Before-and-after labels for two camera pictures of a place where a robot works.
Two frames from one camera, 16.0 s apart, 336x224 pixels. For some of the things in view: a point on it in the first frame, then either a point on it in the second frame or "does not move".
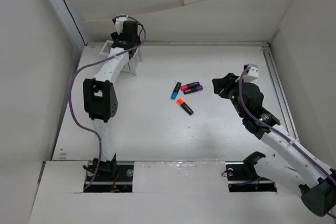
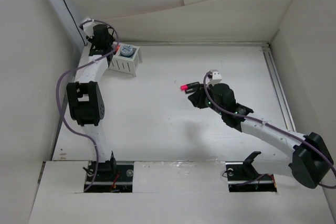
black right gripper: x=227 y=82 to x=197 y=98
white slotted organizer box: x=132 y=64 does not move
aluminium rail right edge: x=268 y=54 does not move
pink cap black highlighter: x=186 y=87 does not move
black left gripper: x=116 y=36 to x=112 y=40
